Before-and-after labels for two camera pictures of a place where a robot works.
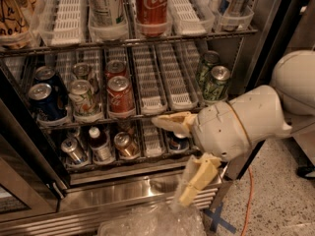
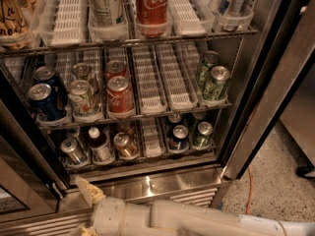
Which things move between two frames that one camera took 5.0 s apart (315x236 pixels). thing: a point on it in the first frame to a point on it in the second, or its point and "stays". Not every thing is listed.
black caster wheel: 303,170 stays
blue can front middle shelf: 50,101 stays
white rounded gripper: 220,131 to 107,214
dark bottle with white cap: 100,147 stays
